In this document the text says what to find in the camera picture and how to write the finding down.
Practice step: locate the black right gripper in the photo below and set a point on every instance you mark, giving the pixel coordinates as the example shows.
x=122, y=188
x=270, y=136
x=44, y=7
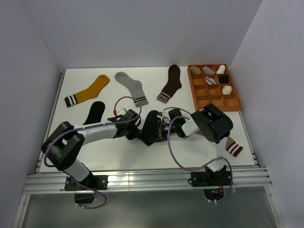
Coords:
x=161, y=132

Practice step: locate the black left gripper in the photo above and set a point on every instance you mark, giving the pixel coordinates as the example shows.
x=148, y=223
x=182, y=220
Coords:
x=134, y=134

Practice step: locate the plain black sock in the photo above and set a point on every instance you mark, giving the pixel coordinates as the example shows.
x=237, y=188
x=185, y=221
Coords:
x=153, y=130

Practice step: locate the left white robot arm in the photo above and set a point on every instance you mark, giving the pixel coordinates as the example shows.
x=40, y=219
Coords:
x=64, y=144

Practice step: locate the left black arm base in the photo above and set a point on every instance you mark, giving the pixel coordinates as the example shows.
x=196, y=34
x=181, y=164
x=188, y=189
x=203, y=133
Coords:
x=92, y=183

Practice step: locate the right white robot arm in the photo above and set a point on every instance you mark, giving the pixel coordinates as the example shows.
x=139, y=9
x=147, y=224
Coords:
x=214, y=125

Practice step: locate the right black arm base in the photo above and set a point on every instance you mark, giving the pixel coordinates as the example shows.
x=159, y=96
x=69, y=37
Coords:
x=216, y=180

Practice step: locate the black sock with white stripes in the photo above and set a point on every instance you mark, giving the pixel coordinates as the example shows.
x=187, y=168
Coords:
x=95, y=113

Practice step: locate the brown sock with pink stripes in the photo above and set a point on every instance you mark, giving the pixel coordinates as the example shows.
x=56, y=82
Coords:
x=173, y=84

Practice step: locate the grey sock with black stripes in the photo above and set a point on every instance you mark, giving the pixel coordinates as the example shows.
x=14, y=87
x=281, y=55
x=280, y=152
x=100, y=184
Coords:
x=134, y=87

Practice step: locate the orange wooden compartment tray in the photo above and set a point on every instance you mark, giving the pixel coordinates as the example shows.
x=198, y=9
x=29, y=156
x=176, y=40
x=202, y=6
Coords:
x=204, y=94

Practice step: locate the rolled striped sock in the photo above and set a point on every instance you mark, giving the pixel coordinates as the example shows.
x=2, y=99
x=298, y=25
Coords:
x=210, y=81

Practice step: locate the mustard yellow sock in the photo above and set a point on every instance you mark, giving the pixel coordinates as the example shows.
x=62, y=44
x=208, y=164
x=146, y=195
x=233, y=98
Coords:
x=91, y=92

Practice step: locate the rolled beige sock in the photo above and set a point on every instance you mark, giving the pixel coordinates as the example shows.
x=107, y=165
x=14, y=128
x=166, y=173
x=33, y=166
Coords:
x=195, y=70

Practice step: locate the tan sock with maroon cuff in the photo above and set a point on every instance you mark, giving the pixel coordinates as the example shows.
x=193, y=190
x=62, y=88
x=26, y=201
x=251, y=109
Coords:
x=234, y=147

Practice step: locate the rolled cream sock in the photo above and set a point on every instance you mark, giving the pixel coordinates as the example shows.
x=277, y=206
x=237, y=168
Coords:
x=227, y=90

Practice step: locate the rolled grey sock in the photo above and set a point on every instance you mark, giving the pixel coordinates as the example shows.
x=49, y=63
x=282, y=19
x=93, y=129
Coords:
x=208, y=71

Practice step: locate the rolled black sock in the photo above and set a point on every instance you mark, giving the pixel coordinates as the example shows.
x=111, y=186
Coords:
x=224, y=79

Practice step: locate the rolled white sock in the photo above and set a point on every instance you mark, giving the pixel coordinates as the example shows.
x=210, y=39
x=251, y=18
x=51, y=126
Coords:
x=221, y=69

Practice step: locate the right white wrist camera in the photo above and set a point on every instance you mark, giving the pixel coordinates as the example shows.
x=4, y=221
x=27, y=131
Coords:
x=160, y=116

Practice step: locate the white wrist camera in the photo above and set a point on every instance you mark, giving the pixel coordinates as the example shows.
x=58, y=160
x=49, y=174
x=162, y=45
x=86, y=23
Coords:
x=121, y=112
x=160, y=116

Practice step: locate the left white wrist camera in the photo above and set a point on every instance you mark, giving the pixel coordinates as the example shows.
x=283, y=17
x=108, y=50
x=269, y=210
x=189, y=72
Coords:
x=121, y=112

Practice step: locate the aluminium frame rail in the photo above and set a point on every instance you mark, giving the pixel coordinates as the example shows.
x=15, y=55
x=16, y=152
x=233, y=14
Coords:
x=148, y=180

